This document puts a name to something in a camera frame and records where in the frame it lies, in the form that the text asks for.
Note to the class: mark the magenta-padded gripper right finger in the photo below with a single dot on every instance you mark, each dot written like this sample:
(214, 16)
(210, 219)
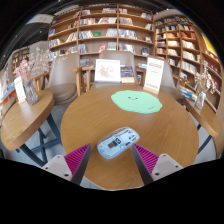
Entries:
(146, 159)

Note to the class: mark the small white sign stand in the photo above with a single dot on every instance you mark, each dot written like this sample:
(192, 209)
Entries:
(19, 89)

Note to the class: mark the transparent computer mouse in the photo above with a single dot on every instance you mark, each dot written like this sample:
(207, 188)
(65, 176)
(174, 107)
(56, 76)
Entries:
(116, 142)

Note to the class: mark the green smiley mouse pad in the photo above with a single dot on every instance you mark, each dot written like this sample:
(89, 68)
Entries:
(136, 101)

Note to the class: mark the white framed floral picture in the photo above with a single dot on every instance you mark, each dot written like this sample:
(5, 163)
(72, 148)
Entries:
(107, 70)

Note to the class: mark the dark covered book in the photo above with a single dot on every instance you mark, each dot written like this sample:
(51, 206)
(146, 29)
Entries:
(127, 74)

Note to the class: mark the glass vase with dried flowers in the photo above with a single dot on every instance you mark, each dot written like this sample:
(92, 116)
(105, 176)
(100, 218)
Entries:
(200, 100)

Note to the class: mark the curved wooden bookshelf unit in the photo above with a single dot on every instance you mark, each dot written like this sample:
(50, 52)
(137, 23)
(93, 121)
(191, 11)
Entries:
(183, 50)

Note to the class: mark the stack of colourful magazines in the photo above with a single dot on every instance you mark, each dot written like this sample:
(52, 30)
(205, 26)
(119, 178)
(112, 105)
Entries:
(187, 93)

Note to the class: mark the white red-printed sign stand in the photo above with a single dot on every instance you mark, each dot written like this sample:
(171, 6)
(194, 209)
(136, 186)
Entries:
(153, 75)

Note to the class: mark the round wooden side table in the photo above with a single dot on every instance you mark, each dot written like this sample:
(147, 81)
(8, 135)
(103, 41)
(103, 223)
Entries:
(206, 118)
(23, 120)

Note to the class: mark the glass vase with pink flowers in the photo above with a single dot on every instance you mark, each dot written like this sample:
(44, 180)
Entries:
(30, 93)

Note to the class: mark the distant wooden bookshelf unit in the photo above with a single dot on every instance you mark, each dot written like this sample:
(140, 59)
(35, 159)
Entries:
(20, 58)

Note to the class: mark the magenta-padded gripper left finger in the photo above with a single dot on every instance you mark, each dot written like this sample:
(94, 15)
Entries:
(77, 159)

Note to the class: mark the wide wooden bookshelf unit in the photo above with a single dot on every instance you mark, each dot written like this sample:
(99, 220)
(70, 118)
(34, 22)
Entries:
(100, 30)

